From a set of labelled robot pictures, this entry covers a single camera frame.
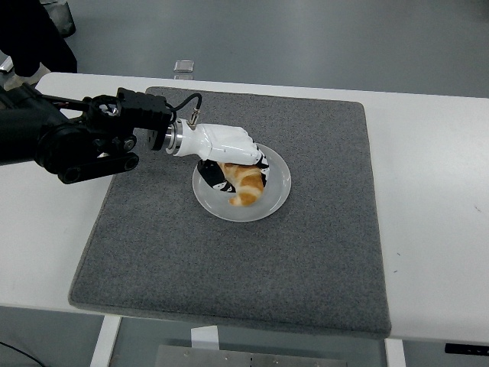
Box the pale grey round plate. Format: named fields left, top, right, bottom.
left=192, top=141, right=293, bottom=222

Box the grey square felt mat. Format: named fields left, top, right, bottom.
left=67, top=86, right=393, bottom=339

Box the grey waste bin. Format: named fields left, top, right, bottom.
left=40, top=0, right=76, bottom=37

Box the person's leg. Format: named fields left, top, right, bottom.
left=0, top=0, right=77, bottom=91

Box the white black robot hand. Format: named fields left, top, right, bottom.
left=174, top=122, right=273, bottom=193

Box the white table leg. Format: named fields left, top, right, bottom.
left=384, top=338, right=406, bottom=367
left=89, top=316, right=122, bottom=367

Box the grey metal plate with screws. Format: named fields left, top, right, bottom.
left=156, top=345, right=318, bottom=367

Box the golden croissant bread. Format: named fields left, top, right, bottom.
left=217, top=162, right=267, bottom=206

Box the thin black floor cable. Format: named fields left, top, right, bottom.
left=0, top=338, right=39, bottom=367

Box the black table control panel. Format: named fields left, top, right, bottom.
left=445, top=343, right=489, bottom=355

